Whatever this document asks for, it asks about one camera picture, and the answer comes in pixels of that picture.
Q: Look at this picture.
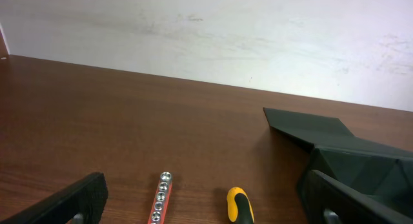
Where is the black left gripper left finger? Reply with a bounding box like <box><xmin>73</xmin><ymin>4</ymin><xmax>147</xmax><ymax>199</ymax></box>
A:
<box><xmin>1</xmin><ymin>172</ymin><xmax>108</xmax><ymax>224</ymax></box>

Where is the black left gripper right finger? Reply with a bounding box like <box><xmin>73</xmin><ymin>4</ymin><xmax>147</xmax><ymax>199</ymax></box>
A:
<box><xmin>297</xmin><ymin>170</ymin><xmax>412</xmax><ymax>224</ymax></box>

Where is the black open box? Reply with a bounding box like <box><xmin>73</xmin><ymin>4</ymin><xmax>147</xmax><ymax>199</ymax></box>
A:
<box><xmin>263</xmin><ymin>108</ymin><xmax>412</xmax><ymax>198</ymax></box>

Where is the yellow black screwdriver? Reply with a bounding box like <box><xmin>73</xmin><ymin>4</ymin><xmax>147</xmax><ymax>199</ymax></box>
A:
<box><xmin>227</xmin><ymin>187</ymin><xmax>255</xmax><ymax>224</ymax></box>

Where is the orange socket rail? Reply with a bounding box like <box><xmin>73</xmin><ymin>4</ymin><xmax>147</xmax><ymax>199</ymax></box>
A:
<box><xmin>148</xmin><ymin>172</ymin><xmax>173</xmax><ymax>224</ymax></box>

